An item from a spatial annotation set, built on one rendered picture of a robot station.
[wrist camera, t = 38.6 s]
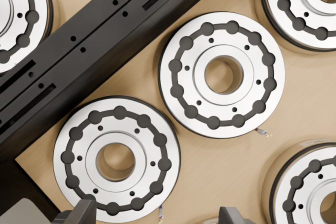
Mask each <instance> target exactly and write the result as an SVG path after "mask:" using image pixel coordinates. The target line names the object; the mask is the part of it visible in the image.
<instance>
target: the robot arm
mask: <svg viewBox="0 0 336 224"><path fill-rule="evenodd" d="M96 218H97V201H96V200H89V199H80V200H79V202H78V203H77V204H76V206H75V207H74V209H73V210H65V211H63V212H61V213H59V214H58V215H57V216H56V217H55V219H54V220H53V221H52V222H51V224H96ZM218 224H256V223H255V222H253V221H251V220H250V219H245V218H243V217H242V215H241V214H240V212H239V211H238V209H237V208H236V207H227V206H221V207H220V208H219V216H218Z"/></svg>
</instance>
